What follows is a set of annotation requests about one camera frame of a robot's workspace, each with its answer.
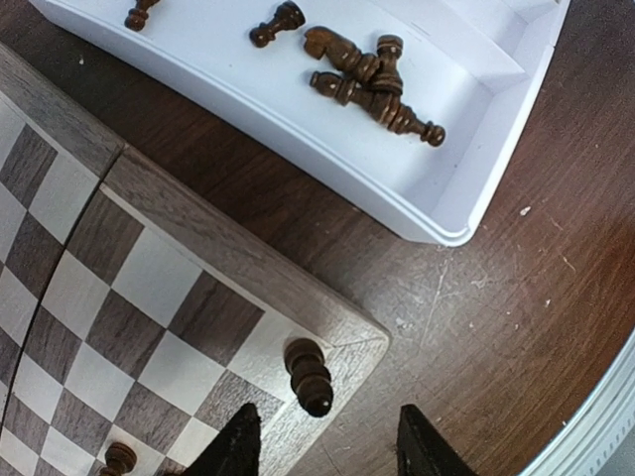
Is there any dark chess piece crossing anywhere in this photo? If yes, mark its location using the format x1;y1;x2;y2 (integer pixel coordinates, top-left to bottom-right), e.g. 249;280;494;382
310;71;445;147

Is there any wooden chess board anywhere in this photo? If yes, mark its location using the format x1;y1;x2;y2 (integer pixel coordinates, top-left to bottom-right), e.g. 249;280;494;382
1;49;389;475

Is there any aluminium front rail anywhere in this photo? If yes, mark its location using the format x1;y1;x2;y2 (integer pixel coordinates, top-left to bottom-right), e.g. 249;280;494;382
520;336;634;476

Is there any dark chess knight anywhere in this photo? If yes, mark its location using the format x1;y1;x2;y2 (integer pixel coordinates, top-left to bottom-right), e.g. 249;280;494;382
304;26;381;84

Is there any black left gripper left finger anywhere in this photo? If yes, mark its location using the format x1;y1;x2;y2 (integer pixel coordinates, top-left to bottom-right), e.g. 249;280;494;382
182;403;261;476

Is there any white plastic divided tray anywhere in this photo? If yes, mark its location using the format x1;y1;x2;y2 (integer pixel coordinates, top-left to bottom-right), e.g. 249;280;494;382
37;1;569;247

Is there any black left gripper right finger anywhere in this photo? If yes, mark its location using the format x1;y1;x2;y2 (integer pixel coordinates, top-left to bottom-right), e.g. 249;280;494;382
397;404;477;476

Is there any dark chess pawn pile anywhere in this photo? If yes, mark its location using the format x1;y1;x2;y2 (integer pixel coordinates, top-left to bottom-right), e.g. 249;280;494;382
369;35;404;96

